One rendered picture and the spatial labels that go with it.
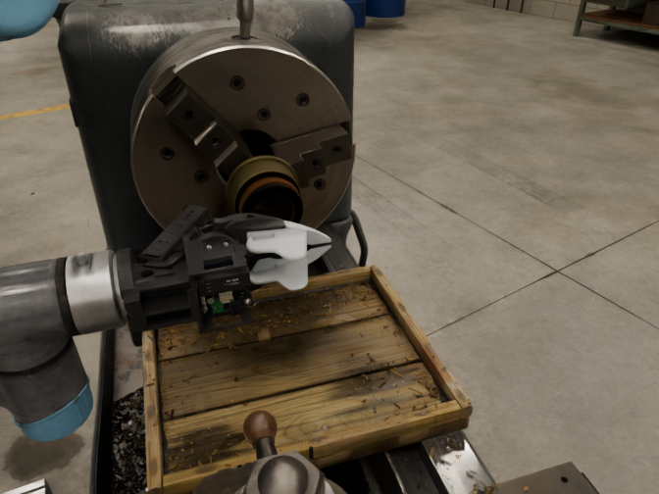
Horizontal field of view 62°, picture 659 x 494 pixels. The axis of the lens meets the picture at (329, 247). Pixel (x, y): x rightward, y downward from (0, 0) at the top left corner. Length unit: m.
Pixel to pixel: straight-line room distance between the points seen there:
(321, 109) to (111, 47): 0.32
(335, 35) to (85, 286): 0.58
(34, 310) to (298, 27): 0.58
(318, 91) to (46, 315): 0.44
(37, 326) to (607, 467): 1.63
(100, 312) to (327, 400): 0.29
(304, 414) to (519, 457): 1.22
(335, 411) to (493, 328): 1.58
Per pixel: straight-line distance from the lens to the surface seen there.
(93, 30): 0.90
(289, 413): 0.67
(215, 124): 0.69
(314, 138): 0.76
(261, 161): 0.68
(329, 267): 0.93
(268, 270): 0.58
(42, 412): 0.62
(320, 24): 0.93
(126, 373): 1.27
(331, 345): 0.75
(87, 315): 0.54
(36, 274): 0.55
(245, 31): 0.77
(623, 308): 2.50
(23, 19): 0.46
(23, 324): 0.55
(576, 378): 2.10
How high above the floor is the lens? 1.40
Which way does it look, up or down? 33 degrees down
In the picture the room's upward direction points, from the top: straight up
